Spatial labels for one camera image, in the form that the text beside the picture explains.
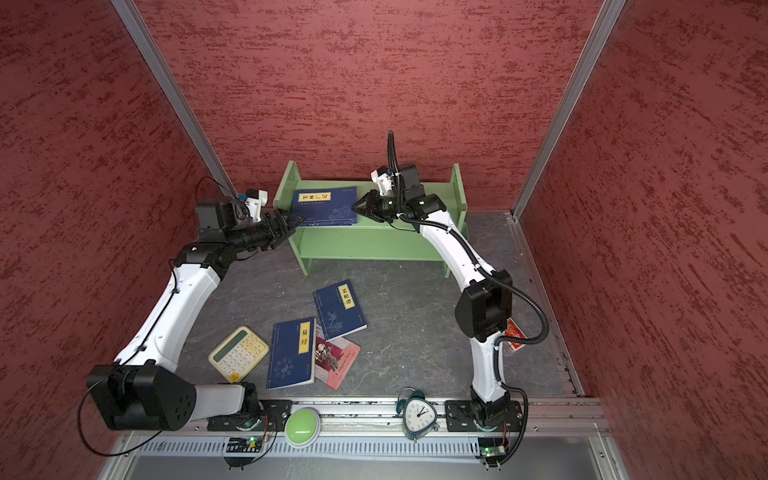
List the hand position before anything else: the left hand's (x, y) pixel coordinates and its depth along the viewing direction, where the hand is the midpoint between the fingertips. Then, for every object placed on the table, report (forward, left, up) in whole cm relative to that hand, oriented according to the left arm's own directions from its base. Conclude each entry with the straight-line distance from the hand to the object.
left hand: (301, 229), depth 75 cm
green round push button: (-40, -2, -28) cm, 49 cm away
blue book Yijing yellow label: (-23, +5, -29) cm, 37 cm away
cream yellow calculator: (-22, +20, -29) cm, 42 cm away
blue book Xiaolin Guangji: (+10, -4, -2) cm, 11 cm away
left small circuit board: (-45, +14, -34) cm, 58 cm away
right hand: (+7, -12, -1) cm, 14 cm away
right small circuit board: (-44, -48, -30) cm, 72 cm away
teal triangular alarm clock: (-37, -31, -26) cm, 55 cm away
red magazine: (-23, -7, -30) cm, 39 cm away
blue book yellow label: (-8, -7, -30) cm, 32 cm away
